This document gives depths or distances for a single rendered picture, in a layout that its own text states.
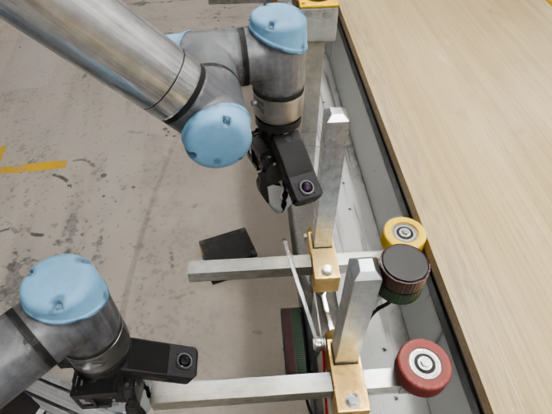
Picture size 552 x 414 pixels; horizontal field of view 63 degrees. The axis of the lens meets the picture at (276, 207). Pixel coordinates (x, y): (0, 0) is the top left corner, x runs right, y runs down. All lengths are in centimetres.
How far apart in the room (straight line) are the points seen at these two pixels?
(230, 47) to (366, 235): 76
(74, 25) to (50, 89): 276
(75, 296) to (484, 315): 62
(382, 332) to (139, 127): 196
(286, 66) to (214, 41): 10
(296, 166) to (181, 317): 122
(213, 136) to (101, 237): 170
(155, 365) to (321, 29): 62
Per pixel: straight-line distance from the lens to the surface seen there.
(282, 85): 63
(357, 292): 57
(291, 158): 68
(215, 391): 75
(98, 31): 44
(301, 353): 94
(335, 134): 70
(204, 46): 59
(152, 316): 184
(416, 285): 56
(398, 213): 108
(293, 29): 60
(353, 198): 132
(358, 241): 121
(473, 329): 80
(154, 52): 46
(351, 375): 75
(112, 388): 67
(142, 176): 236
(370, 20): 159
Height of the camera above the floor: 156
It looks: 47 degrees down
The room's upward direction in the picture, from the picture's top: straight up
